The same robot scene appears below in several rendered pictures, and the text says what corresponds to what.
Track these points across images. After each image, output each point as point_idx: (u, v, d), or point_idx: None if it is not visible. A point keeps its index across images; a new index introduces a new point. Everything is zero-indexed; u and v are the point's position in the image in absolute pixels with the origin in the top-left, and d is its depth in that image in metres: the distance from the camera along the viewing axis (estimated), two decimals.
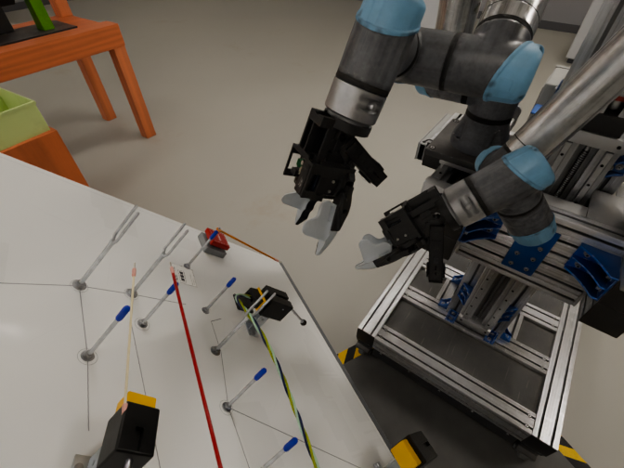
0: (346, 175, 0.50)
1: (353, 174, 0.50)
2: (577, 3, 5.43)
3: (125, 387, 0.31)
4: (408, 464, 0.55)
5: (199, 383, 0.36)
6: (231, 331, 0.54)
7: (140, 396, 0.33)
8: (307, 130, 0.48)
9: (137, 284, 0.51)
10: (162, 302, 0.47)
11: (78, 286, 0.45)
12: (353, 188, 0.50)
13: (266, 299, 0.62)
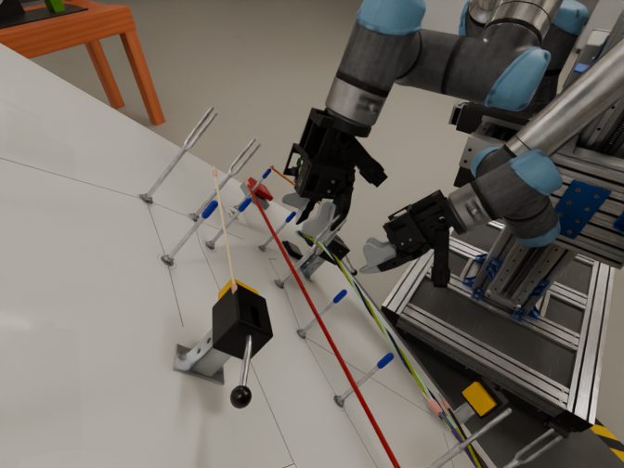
0: (346, 175, 0.50)
1: (353, 174, 0.50)
2: None
3: (231, 270, 0.28)
4: (484, 405, 0.52)
5: (298, 280, 0.32)
6: (297, 262, 0.50)
7: (243, 284, 0.29)
8: (307, 130, 0.48)
9: (201, 207, 0.47)
10: (232, 220, 0.44)
11: (145, 200, 0.42)
12: (353, 188, 0.50)
13: None
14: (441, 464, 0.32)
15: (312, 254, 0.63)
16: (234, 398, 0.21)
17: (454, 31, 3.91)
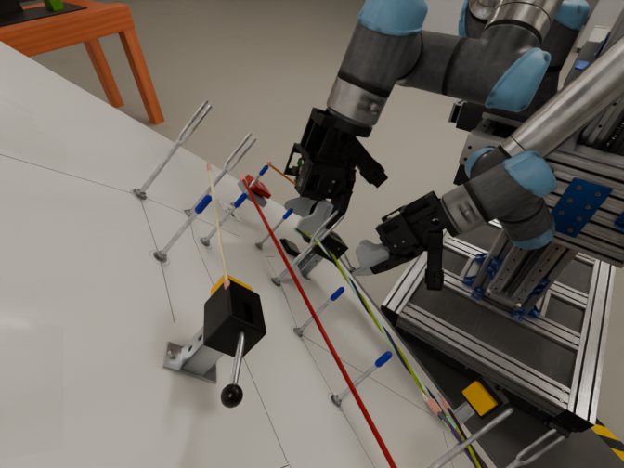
0: (346, 175, 0.50)
1: (353, 174, 0.50)
2: None
3: (224, 266, 0.27)
4: (484, 405, 0.51)
5: (293, 277, 0.32)
6: (294, 259, 0.50)
7: (237, 280, 0.29)
8: (308, 129, 0.48)
9: (197, 203, 0.46)
10: (227, 216, 0.43)
11: (138, 195, 0.41)
12: (352, 192, 0.50)
13: None
14: (440, 465, 0.31)
15: (310, 253, 0.62)
16: (225, 397, 0.20)
17: (454, 30, 3.90)
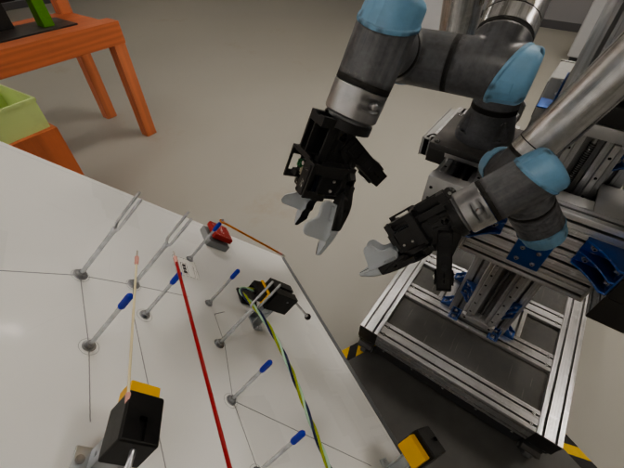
0: (347, 175, 0.50)
1: (354, 174, 0.50)
2: (578, 1, 5.42)
3: (128, 376, 0.30)
4: (416, 459, 0.54)
5: (204, 372, 0.34)
6: (235, 323, 0.53)
7: (144, 384, 0.32)
8: (308, 130, 0.48)
9: (139, 275, 0.49)
10: (164, 292, 0.46)
11: (78, 276, 0.44)
12: (354, 188, 0.50)
13: (269, 292, 0.61)
14: None
15: (262, 305, 0.65)
16: None
17: None
